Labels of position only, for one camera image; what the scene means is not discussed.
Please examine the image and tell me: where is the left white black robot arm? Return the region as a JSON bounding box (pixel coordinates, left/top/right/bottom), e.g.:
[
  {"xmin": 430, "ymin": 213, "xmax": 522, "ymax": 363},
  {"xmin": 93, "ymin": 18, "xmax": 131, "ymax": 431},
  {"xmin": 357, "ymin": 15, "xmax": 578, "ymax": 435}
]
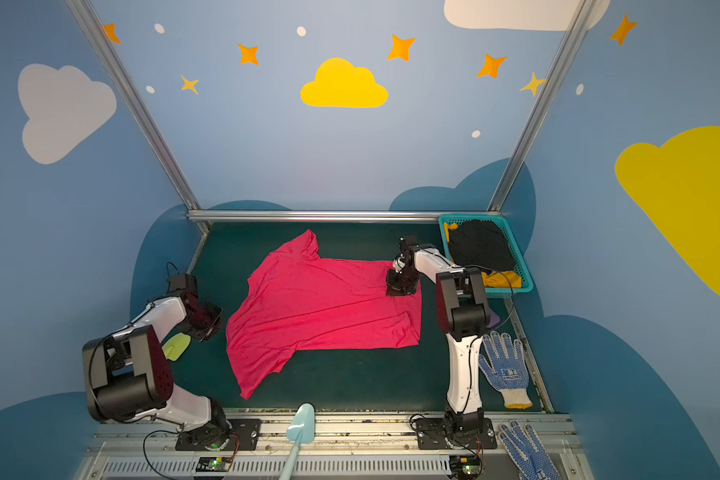
[{"xmin": 82, "ymin": 274, "xmax": 232, "ymax": 451}]

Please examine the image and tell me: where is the blue dotted glove on rail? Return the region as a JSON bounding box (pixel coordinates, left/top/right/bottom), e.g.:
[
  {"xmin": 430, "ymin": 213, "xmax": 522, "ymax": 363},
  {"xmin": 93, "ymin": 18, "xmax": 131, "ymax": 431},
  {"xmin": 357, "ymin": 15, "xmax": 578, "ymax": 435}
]
[{"xmin": 498, "ymin": 421, "xmax": 562, "ymax": 480}]

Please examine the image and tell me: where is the aluminium frame right post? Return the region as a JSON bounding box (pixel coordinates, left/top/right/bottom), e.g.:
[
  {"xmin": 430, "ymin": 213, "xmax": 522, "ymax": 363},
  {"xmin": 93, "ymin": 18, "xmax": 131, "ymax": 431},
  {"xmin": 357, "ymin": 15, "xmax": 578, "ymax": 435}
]
[{"xmin": 487, "ymin": 0, "xmax": 599, "ymax": 214}]

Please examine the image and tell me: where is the green toy spatula wooden handle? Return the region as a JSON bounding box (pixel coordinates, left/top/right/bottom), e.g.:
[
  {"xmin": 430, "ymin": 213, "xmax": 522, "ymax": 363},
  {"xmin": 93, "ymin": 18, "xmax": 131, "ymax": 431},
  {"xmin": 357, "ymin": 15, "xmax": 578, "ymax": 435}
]
[{"xmin": 162, "ymin": 333, "xmax": 192, "ymax": 362}]

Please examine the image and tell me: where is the aluminium frame back bar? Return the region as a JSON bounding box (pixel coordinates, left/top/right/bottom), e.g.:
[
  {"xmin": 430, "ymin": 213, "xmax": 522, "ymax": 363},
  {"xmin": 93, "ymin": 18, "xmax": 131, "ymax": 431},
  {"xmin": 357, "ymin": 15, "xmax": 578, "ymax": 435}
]
[{"xmin": 187, "ymin": 209, "xmax": 499, "ymax": 224}]

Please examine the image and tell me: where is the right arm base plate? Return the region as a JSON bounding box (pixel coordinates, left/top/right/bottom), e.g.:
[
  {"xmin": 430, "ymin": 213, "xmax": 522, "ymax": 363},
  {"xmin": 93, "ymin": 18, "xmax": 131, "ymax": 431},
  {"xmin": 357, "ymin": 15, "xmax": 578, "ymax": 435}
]
[{"xmin": 408, "ymin": 414, "xmax": 498, "ymax": 451}]

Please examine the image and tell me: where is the black t-shirt in basket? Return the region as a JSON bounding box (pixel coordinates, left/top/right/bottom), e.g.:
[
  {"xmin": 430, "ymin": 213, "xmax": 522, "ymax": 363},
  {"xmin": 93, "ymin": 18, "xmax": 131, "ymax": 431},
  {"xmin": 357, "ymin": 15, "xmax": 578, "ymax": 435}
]
[{"xmin": 448, "ymin": 220, "xmax": 516, "ymax": 272}]

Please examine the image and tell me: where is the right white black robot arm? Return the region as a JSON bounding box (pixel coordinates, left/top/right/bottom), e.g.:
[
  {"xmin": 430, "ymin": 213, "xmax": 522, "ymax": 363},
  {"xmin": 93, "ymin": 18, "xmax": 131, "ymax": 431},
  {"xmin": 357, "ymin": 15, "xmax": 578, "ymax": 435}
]
[{"xmin": 386, "ymin": 236, "xmax": 492, "ymax": 446}]

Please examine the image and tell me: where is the right green circuit board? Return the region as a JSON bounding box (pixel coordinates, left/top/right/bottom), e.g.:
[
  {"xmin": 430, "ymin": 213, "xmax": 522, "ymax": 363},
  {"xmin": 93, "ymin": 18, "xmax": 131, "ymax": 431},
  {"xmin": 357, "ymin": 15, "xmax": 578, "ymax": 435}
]
[{"xmin": 448, "ymin": 456, "xmax": 484, "ymax": 480}]

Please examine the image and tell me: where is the blue dotted glove on table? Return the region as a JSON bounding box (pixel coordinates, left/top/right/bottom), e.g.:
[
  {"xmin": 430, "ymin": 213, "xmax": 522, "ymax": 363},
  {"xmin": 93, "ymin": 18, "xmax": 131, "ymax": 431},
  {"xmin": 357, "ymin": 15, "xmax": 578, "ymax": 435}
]
[{"xmin": 478, "ymin": 331, "xmax": 532, "ymax": 410}]

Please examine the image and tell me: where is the yellow t-shirt in basket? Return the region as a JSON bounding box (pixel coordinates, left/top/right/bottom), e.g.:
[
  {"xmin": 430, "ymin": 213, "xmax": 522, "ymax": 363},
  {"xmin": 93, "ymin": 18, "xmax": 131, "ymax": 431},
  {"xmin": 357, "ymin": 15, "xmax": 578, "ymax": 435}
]
[{"xmin": 442, "ymin": 222, "xmax": 523, "ymax": 289}]

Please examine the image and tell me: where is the left green circuit board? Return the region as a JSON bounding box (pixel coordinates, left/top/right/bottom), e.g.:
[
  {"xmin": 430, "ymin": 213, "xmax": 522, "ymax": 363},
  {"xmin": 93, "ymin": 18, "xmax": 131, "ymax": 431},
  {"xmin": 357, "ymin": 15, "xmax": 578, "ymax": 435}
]
[{"xmin": 196, "ymin": 457, "xmax": 233, "ymax": 473}]

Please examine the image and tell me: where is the green circuit board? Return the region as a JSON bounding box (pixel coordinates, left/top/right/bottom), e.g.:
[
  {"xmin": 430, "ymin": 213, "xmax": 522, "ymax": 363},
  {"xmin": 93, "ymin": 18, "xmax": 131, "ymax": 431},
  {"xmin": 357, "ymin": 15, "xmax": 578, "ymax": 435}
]
[
  {"xmin": 196, "ymin": 457, "xmax": 233, "ymax": 473},
  {"xmin": 448, "ymin": 456, "xmax": 484, "ymax": 480}
]

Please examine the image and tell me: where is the aluminium frame post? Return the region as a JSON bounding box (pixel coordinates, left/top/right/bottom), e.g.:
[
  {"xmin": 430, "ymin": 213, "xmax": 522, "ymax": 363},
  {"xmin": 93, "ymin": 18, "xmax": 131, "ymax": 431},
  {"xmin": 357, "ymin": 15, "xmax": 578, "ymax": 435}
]
[
  {"xmin": 487, "ymin": 0, "xmax": 599, "ymax": 214},
  {"xmin": 65, "ymin": 0, "xmax": 202, "ymax": 213}
]

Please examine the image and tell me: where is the light blue toy shovel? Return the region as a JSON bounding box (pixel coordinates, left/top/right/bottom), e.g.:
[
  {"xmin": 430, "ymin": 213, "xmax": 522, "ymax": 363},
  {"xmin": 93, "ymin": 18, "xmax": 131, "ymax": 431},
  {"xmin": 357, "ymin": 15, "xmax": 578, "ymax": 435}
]
[{"xmin": 279, "ymin": 403, "xmax": 316, "ymax": 480}]

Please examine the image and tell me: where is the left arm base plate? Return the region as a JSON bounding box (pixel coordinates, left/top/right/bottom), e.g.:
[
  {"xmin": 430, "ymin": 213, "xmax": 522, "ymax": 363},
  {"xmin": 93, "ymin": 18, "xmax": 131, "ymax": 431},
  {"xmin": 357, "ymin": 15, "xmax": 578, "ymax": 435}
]
[{"xmin": 175, "ymin": 419, "xmax": 261, "ymax": 452}]

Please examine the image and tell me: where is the aluminium frame left post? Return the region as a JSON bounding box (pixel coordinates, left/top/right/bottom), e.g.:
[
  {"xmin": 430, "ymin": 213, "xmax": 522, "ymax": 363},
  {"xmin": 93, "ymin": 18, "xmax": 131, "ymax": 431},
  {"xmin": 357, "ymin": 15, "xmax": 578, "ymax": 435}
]
[{"xmin": 65, "ymin": 0, "xmax": 202, "ymax": 213}]

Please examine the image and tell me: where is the magenta pink t-shirt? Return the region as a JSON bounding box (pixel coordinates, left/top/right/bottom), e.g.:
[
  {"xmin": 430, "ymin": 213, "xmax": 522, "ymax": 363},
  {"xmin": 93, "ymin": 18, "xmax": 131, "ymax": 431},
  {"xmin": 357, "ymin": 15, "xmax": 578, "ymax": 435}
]
[{"xmin": 226, "ymin": 230, "xmax": 422, "ymax": 399}]

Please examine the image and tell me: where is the teal plastic basket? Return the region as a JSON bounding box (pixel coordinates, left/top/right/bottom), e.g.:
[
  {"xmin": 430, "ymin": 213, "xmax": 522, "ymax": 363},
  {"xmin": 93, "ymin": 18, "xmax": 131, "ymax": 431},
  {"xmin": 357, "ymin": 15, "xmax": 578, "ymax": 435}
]
[{"xmin": 438, "ymin": 215, "xmax": 534, "ymax": 298}]

